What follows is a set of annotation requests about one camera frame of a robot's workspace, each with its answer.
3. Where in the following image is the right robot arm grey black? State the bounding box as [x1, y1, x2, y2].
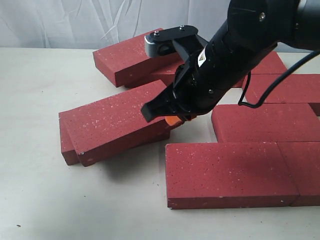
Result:
[141, 0, 320, 125]

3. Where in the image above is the white backdrop cloth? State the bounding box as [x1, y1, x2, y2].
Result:
[0, 0, 229, 49]

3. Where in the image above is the right wrist camera grey black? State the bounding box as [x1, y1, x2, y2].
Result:
[144, 25, 208, 61]

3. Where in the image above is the red brick edge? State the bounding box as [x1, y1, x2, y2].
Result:
[277, 142, 320, 207]
[245, 74, 320, 116]

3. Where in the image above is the red brick under tilted one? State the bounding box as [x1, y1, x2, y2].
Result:
[124, 61, 183, 88]

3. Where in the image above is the large red brick front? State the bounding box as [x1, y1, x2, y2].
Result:
[165, 142, 299, 210]

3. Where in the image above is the red brick front right edge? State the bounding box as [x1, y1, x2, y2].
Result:
[277, 142, 320, 207]

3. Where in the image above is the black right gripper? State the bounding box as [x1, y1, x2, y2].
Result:
[140, 0, 301, 126]

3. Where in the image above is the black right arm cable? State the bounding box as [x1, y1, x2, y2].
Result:
[237, 49, 320, 109]

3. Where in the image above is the red brick far right edge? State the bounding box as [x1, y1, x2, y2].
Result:
[245, 74, 320, 116]

